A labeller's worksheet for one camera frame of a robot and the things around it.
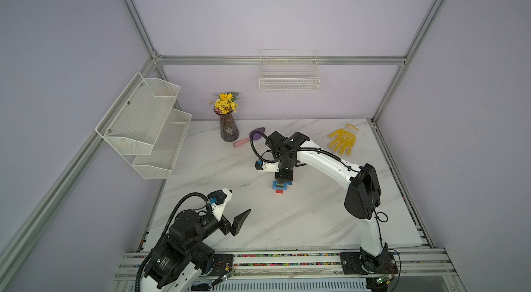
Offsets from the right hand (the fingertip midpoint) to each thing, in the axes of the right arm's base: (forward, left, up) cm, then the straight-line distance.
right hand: (284, 177), depth 86 cm
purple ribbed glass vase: (+28, +26, -1) cm, 39 cm away
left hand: (-15, +17, +10) cm, 24 cm away
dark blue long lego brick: (-2, 0, -6) cm, 6 cm away
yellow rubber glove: (+29, -36, -10) cm, 48 cm away
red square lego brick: (-2, +2, -9) cm, 9 cm away
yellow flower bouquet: (+30, +25, +16) cm, 42 cm away
